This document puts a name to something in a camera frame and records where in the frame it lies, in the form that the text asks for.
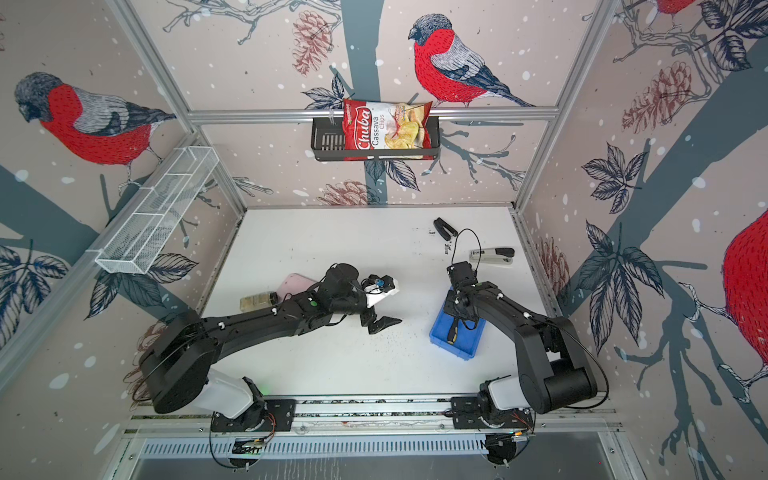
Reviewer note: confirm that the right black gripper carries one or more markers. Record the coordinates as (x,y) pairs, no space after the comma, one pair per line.
(448,303)

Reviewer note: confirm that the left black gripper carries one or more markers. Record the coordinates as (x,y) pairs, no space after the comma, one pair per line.
(380,324)

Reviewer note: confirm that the black yellow screwdriver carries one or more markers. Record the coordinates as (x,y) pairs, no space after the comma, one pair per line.
(453,331)

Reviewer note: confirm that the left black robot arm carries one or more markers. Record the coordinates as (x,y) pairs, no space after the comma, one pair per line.
(175,368)

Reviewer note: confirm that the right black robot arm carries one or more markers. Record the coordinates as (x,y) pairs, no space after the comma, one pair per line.
(552,366)

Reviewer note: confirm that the blue plastic bin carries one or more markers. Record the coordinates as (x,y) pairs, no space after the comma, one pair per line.
(470,333)

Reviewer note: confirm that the grey and black stapler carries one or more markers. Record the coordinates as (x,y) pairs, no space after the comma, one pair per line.
(499,256)

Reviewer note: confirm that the small black stapler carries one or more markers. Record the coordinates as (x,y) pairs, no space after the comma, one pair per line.
(446,231)

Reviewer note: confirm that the pink rounded case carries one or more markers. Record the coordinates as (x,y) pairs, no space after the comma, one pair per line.
(293,284)

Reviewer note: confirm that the olive rectangular box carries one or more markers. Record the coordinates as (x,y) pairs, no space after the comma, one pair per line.
(258,301)

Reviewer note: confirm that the red cassava chips bag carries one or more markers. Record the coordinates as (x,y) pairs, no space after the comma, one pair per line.
(385,126)

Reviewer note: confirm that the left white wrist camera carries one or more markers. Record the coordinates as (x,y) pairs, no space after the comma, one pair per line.
(378,288)

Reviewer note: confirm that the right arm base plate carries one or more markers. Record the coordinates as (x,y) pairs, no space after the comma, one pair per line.
(489,414)

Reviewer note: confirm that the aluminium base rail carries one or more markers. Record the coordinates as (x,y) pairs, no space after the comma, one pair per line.
(424,414)

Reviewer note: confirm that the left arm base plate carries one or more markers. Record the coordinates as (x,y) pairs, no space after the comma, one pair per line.
(271,415)

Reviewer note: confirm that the black wall basket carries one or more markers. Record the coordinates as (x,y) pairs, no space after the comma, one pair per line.
(328,144)

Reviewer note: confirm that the white wire mesh shelf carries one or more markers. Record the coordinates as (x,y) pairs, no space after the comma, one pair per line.
(139,240)

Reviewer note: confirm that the aluminium corner frame post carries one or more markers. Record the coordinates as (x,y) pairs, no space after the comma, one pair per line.
(599,22)

